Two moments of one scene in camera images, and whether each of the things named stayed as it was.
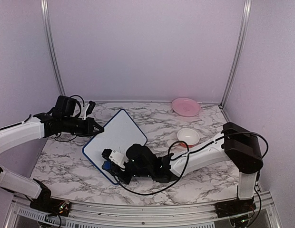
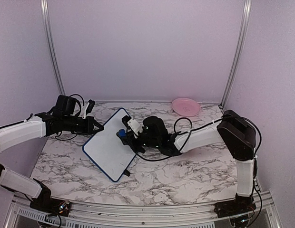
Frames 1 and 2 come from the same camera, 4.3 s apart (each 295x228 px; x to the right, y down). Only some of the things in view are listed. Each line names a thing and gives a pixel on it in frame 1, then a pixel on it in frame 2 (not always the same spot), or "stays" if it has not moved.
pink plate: x=186 y=107 stays
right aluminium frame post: x=239 y=53 stays
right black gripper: x=126 y=179 to x=131 y=142
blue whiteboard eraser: x=106 y=165 to x=121 y=132
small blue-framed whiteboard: x=120 y=132 stays
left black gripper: x=89 y=129 stays
